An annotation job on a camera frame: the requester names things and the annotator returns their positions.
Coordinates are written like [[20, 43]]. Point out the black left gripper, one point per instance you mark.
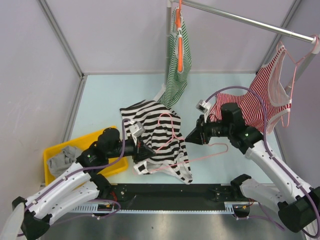
[[141, 151]]

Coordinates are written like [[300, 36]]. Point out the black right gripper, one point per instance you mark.
[[199, 135]]

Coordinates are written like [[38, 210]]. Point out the pink wire hanger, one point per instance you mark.
[[171, 153]]

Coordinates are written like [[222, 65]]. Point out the black white striped tank top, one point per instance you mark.
[[146, 112]]

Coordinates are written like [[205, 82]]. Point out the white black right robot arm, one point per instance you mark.
[[295, 201]]

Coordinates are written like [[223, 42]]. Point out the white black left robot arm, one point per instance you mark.
[[81, 182]]

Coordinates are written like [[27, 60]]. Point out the green white striped tank top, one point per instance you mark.
[[177, 80]]

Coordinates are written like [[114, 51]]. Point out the red white striped tank top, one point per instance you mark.
[[266, 102]]

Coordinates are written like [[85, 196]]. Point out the pink hanger under red top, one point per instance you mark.
[[295, 62]]

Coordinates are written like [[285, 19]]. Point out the orange plastic hanger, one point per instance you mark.
[[178, 23]]

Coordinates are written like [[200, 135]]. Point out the grey cloth garment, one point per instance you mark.
[[59, 163]]

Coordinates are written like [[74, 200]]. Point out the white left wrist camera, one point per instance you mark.
[[136, 130]]

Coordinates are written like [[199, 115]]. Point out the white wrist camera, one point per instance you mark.
[[136, 130], [204, 107]]

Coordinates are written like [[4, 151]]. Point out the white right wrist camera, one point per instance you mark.
[[204, 107]]

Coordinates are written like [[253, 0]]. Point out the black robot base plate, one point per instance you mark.
[[171, 193]]

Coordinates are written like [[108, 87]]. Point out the white slotted cable duct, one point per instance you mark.
[[193, 206]]

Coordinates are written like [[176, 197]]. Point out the metal clothes rail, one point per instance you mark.
[[241, 19]]

